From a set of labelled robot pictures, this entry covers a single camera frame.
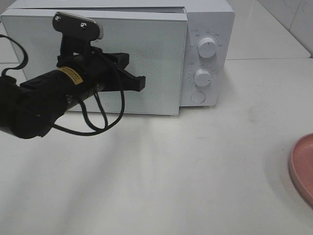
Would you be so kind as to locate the pink round plate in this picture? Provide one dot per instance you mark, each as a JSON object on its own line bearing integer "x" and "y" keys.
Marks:
{"x": 301, "y": 167}

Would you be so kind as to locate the round white door button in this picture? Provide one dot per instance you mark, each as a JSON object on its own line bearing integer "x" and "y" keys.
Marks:
{"x": 198, "y": 97}

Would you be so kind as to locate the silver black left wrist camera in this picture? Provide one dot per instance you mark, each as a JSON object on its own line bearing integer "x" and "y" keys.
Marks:
{"x": 77, "y": 34}

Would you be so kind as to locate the white microwave door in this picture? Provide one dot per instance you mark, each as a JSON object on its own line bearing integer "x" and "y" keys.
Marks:
{"x": 154, "y": 41}

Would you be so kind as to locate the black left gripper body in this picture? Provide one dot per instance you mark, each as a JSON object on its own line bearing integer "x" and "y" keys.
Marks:
{"x": 76, "y": 79}

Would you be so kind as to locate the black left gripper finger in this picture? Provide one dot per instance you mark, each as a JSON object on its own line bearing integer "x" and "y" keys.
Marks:
{"x": 128, "y": 81}

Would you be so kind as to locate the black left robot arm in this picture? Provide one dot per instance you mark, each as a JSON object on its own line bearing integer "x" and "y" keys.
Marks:
{"x": 27, "y": 124}

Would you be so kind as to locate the white microwave oven body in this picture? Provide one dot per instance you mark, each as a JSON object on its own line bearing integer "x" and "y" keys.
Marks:
{"x": 204, "y": 17}

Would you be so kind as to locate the upper white power knob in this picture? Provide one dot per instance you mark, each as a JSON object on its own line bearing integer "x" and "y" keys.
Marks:
{"x": 207, "y": 46}

